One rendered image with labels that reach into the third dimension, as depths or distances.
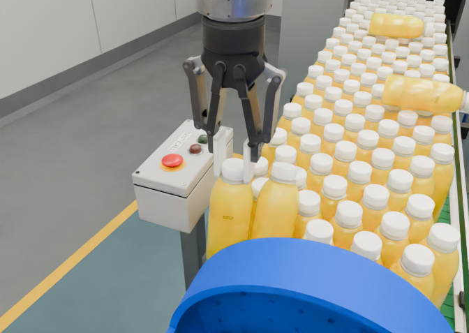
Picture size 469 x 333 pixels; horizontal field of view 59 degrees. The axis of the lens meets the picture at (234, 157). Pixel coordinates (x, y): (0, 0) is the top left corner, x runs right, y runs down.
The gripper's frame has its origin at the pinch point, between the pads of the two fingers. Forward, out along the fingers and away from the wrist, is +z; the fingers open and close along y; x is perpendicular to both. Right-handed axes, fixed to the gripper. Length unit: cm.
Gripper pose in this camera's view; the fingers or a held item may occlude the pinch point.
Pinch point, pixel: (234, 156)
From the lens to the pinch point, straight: 60.0
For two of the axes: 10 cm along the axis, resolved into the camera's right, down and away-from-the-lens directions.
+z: 0.1, 8.2, 5.7
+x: 3.7, -5.3, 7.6
